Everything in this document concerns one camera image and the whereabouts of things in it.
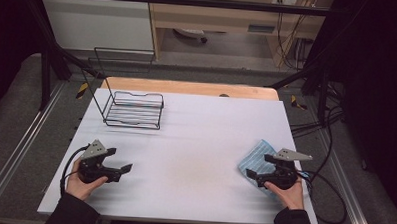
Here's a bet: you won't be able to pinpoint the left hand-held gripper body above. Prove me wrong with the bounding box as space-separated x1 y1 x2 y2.
77 138 123 185

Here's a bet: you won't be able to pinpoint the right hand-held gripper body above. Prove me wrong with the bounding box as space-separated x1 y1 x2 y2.
256 147 314 192

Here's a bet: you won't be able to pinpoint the blue striped cloth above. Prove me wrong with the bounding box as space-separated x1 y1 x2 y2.
237 137 309 198

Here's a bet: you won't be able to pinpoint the black wire rack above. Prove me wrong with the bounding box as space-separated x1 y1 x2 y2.
79 46 167 131

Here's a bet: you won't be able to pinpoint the person's right hand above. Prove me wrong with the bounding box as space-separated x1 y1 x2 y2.
262 175 306 211

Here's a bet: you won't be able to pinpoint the person's left hand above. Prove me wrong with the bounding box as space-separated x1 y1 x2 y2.
64 156 110 203

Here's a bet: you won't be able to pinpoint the yellow black tape marker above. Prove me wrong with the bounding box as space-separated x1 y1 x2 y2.
290 94 309 111
75 82 89 100

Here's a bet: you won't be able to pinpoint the white table cover board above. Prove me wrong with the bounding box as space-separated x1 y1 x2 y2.
37 86 324 224

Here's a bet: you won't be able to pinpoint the wooden table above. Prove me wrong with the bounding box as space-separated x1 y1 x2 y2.
100 76 281 102

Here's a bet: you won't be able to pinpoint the white cabinet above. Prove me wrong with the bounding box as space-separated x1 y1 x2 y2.
39 0 157 54

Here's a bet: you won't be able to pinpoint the white power strip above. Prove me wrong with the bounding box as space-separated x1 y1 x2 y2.
173 27 209 44

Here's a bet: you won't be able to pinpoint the light wooden desk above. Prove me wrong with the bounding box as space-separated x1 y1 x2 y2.
144 0 334 71

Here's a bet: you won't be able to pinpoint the black floor cable bundle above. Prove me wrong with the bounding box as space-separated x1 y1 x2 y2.
287 76 346 185

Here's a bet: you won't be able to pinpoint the hanging desk cables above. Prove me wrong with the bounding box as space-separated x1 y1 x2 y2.
273 11 313 71

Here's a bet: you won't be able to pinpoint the black horizontal frame bar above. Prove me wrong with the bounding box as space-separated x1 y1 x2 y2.
33 0 344 18

